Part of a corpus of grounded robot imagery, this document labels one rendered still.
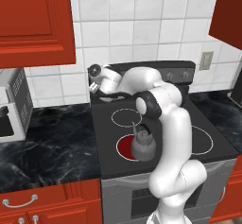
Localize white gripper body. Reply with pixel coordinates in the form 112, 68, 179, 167
88, 81, 102, 95

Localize grey metal kettle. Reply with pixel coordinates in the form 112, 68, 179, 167
130, 121, 158, 163

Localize black and grey stove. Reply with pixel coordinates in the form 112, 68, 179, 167
87, 60, 240, 224

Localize white and grey microwave oven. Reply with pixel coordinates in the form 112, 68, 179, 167
0, 67, 34, 144

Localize red drawer front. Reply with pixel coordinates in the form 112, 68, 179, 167
0, 178, 103, 216

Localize grey oven door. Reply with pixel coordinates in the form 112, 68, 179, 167
101, 167, 229, 224

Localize red base cupboard door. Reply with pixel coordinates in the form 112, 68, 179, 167
0, 213, 28, 224
26, 206, 104, 224

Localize red base cupboard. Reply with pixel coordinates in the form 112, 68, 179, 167
209, 163, 242, 224

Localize red wall cupboard door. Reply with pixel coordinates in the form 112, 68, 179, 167
0, 0, 78, 69

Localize grey oven door handle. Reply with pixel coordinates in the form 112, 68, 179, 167
101, 160, 237, 186

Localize grey wall socket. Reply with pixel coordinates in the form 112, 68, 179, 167
199, 50, 215, 72

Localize silver drawer handle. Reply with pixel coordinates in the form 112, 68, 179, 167
1, 194, 39, 209

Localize red wall cupboard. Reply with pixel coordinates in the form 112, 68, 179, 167
208, 0, 242, 51

